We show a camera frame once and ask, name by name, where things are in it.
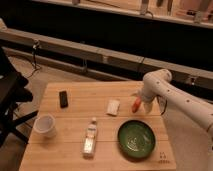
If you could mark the clear plastic bottle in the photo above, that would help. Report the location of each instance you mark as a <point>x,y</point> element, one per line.
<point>90,138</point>

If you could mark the green bowl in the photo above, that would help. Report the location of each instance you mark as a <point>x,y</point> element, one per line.
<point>136,139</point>

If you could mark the black chair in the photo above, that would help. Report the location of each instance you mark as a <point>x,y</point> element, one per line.
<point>12,91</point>

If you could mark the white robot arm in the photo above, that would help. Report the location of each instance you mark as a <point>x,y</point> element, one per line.
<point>159,83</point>

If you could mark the black rectangular block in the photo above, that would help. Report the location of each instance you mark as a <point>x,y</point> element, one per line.
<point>63,99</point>

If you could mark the white paper cup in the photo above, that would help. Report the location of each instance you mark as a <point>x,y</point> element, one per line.
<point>45,126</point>

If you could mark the white sponge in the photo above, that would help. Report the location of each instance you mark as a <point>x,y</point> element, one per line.
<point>113,107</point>

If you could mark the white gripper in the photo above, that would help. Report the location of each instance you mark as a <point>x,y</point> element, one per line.
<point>147,106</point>

